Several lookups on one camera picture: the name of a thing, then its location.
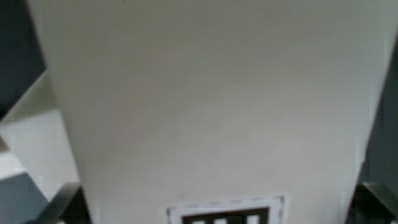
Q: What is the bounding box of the white cabinet body box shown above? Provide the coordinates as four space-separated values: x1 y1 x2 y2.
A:
0 71 80 199

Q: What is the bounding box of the white cabinet top block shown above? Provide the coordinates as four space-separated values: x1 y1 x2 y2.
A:
27 0 398 224

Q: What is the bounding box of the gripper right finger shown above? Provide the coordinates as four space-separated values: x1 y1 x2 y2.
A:
345 182 398 224

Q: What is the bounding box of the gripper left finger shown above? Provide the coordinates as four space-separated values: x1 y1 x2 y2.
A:
23 183 93 224

